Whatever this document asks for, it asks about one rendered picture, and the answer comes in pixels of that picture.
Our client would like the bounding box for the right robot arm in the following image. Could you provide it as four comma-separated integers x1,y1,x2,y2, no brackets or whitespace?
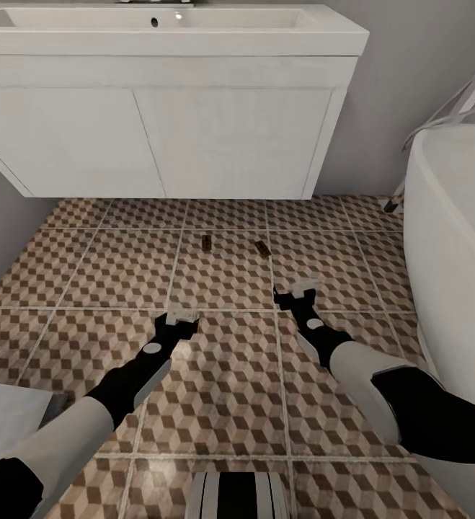
273,279,475,519

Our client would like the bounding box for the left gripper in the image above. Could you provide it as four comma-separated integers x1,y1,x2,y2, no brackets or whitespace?
155,314,198,346

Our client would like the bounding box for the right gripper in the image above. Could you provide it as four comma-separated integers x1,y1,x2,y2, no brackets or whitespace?
273,289,315,315

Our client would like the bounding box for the robot trunk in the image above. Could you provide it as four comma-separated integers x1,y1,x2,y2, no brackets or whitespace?
185,472,290,519

